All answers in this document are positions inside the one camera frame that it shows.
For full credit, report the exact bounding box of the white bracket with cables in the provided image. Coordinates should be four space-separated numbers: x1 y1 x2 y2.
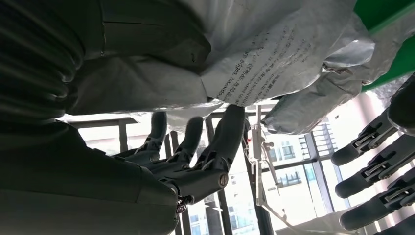
245 105 288 229

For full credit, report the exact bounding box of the white building outside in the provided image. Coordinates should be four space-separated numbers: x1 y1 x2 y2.
188 124 328 235

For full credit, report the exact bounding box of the black window frame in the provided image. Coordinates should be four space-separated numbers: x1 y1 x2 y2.
68 110 352 235

